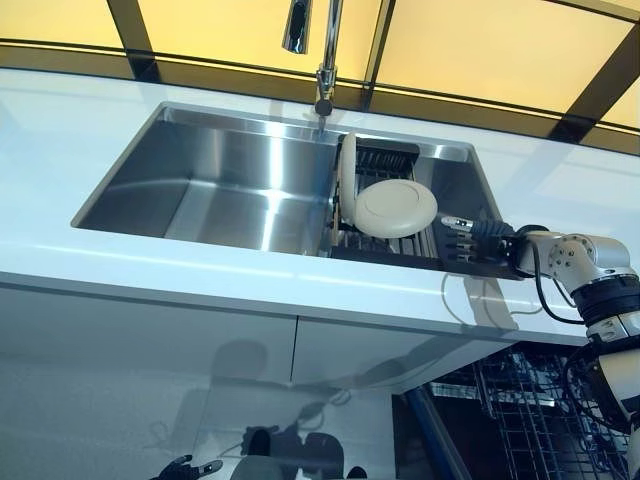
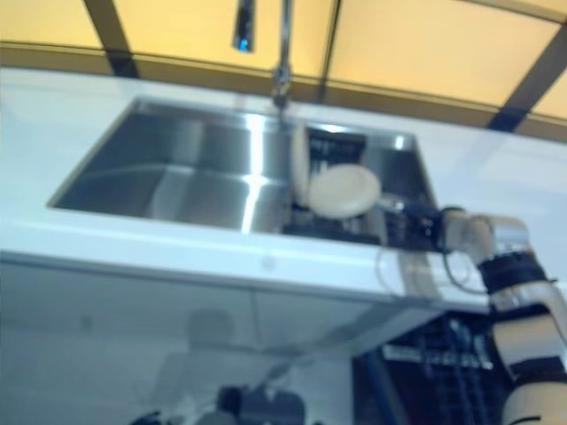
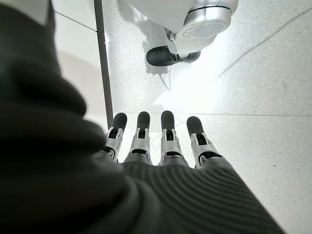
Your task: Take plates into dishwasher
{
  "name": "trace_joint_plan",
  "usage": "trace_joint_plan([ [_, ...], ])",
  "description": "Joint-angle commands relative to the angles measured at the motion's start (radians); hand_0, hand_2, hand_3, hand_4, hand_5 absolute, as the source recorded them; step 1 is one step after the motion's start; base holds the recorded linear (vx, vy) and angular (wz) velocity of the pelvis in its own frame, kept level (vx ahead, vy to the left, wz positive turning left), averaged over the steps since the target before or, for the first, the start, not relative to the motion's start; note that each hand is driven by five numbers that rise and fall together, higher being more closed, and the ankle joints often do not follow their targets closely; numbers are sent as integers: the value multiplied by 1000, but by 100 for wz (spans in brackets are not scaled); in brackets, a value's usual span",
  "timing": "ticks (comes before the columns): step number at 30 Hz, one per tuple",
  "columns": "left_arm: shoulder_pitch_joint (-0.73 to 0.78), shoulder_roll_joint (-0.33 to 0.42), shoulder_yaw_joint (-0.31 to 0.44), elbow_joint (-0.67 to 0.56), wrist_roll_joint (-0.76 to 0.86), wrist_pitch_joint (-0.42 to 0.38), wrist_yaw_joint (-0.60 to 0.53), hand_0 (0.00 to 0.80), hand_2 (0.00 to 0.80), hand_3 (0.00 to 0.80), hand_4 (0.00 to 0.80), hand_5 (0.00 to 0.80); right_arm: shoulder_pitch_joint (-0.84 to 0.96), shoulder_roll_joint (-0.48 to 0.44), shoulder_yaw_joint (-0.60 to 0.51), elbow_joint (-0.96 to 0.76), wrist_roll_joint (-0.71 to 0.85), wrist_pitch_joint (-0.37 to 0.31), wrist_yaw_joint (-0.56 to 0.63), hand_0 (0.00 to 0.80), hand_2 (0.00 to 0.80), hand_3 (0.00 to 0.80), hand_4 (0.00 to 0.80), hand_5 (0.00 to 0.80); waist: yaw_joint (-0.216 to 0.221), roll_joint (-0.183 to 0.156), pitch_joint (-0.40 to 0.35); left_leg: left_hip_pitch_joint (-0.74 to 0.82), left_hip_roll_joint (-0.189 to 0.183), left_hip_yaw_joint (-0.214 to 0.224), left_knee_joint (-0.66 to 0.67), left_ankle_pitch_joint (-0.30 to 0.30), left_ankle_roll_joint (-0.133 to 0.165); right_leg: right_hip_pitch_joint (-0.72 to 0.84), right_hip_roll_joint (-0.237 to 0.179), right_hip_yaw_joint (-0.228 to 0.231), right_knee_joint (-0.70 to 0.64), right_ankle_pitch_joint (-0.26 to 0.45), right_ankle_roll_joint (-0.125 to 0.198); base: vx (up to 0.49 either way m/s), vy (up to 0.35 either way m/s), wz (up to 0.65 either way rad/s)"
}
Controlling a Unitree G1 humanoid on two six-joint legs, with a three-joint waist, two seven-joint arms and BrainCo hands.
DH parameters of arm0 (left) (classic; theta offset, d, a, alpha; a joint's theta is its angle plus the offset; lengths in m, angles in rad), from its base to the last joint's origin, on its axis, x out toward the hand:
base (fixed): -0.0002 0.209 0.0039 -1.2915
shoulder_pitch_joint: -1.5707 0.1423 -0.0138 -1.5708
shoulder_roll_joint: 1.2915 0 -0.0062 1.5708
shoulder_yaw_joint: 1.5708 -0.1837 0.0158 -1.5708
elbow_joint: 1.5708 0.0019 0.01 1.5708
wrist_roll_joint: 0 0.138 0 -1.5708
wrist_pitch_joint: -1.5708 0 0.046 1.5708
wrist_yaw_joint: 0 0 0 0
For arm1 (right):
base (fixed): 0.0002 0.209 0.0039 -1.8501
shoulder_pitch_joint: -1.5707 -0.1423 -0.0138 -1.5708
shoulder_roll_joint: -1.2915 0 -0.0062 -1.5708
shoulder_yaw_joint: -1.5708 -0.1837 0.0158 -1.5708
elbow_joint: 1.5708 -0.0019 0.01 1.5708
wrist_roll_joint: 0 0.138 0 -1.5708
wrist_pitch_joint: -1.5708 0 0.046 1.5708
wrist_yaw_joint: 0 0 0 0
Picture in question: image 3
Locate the wide white cabinet door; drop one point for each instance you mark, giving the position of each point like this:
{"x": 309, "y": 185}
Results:
{"x": 78, "y": 48}

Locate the dark cabinet plinth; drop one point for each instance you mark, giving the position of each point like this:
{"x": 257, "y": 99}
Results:
{"x": 103, "y": 61}

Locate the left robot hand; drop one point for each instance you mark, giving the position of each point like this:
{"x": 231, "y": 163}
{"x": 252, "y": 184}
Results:
{"x": 73, "y": 182}

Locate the black left robot foot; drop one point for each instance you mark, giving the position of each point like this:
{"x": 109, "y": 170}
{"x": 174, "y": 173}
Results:
{"x": 158, "y": 56}

